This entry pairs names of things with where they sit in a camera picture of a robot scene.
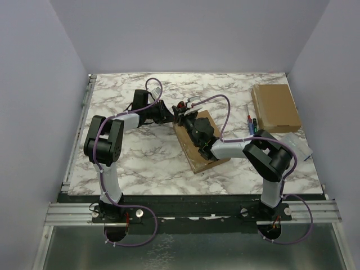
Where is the clear plastic screw box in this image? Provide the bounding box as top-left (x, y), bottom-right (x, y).
top-left (281, 132), bottom-right (313, 162)

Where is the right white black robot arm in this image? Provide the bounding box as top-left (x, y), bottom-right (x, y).
top-left (172, 102), bottom-right (298, 220)

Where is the aluminium extrusion frame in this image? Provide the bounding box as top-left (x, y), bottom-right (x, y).
top-left (36, 73), bottom-right (352, 270)

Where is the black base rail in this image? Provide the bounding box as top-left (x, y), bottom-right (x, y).
top-left (56, 191), bottom-right (293, 235)

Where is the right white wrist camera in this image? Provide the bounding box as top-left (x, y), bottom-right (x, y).
top-left (184, 96), bottom-right (202, 115)

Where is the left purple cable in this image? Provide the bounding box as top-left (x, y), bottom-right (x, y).
top-left (92, 77), bottom-right (164, 249)

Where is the red black utility knife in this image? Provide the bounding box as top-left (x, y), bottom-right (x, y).
top-left (177, 101), bottom-right (187, 111)

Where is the brown cardboard express box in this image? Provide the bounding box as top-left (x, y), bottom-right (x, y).
top-left (173, 110), bottom-right (230, 174)

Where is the green black screwdriver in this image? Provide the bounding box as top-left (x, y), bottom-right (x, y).
top-left (253, 118), bottom-right (258, 133)

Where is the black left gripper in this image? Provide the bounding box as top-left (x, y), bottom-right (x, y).
top-left (143, 100), bottom-right (175, 124)

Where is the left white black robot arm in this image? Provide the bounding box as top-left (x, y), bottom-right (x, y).
top-left (83, 87), bottom-right (174, 222)

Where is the blue red screwdriver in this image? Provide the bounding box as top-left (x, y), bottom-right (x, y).
top-left (246, 105), bottom-right (255, 135)

